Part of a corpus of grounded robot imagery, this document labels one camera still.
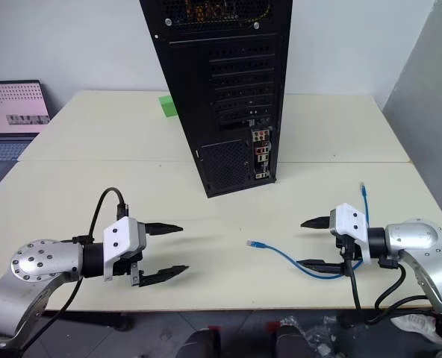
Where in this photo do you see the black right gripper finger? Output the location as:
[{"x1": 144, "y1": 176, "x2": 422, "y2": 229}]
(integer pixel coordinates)
[
  {"x1": 299, "y1": 215, "x2": 332, "y2": 230},
  {"x1": 296, "y1": 259, "x2": 347, "y2": 277}
]

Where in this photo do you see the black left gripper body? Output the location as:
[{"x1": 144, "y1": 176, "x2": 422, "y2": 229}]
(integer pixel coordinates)
[{"x1": 112, "y1": 222, "x2": 149, "y2": 288}]

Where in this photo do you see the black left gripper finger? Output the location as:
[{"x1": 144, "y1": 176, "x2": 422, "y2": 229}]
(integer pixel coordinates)
[
  {"x1": 138, "y1": 265, "x2": 190, "y2": 288},
  {"x1": 145, "y1": 222, "x2": 184, "y2": 236}
]

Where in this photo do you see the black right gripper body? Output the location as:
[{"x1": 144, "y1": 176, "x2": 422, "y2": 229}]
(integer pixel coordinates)
[{"x1": 329, "y1": 210, "x2": 363, "y2": 276}]

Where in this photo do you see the black table foot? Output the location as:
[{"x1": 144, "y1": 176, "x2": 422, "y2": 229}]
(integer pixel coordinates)
[{"x1": 103, "y1": 312, "x2": 135, "y2": 332}]

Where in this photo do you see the crumpled clear plastic bag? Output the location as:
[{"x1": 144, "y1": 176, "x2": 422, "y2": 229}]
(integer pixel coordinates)
[{"x1": 279, "y1": 314, "x2": 342, "y2": 356}]

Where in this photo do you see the dark rounded shape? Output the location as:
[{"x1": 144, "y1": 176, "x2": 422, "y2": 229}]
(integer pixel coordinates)
[
  {"x1": 184, "y1": 327, "x2": 222, "y2": 358},
  {"x1": 274, "y1": 324, "x2": 312, "y2": 358}
]

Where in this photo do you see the white printed plastic bag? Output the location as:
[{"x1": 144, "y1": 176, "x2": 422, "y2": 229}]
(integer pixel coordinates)
[{"x1": 390, "y1": 312, "x2": 442, "y2": 345}]

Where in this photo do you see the black computer tower case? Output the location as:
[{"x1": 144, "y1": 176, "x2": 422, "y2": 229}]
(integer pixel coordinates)
[{"x1": 138, "y1": 0, "x2": 293, "y2": 199}]

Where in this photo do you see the green block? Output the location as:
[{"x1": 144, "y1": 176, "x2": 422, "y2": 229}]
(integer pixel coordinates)
[{"x1": 158, "y1": 95, "x2": 178, "y2": 119}]

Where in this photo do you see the open laptop with pink screen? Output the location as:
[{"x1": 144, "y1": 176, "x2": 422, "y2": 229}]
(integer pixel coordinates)
[{"x1": 0, "y1": 79, "x2": 52, "y2": 162}]

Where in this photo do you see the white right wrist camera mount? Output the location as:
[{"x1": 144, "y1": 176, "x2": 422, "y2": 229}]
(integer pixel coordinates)
[{"x1": 329, "y1": 203, "x2": 373, "y2": 266}]

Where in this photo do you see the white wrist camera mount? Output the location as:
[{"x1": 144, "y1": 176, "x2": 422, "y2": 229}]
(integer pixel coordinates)
[
  {"x1": 102, "y1": 216, "x2": 148, "y2": 281},
  {"x1": 329, "y1": 203, "x2": 373, "y2": 266}
]

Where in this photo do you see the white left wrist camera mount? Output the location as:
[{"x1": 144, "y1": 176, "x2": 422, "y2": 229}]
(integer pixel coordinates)
[{"x1": 102, "y1": 216, "x2": 148, "y2": 281}]

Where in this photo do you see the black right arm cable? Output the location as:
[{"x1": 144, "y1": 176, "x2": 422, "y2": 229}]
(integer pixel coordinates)
[{"x1": 344, "y1": 256, "x2": 442, "y2": 324}]

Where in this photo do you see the blue ethernet cable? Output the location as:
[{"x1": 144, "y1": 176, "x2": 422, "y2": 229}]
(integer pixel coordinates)
[{"x1": 246, "y1": 181, "x2": 371, "y2": 280}]

